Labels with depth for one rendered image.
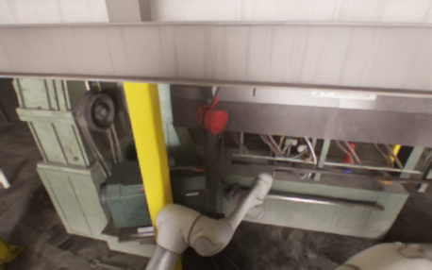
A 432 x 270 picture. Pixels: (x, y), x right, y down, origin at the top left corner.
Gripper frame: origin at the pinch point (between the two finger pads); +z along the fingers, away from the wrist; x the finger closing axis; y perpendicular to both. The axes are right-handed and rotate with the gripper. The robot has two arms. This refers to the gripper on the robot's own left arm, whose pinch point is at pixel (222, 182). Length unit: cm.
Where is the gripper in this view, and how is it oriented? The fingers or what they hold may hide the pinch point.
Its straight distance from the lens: 161.6
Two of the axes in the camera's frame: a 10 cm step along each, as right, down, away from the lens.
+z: -6.1, -3.7, 7.0
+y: 0.0, 8.8, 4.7
